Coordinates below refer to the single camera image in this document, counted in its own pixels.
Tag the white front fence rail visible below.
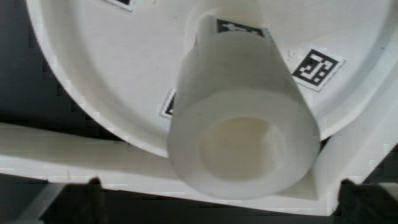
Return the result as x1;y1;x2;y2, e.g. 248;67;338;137
0;123;338;216

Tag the white cylindrical table leg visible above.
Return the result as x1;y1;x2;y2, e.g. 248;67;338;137
168;15;324;201

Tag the white round table top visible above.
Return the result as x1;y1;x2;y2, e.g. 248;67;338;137
26;0;398;155

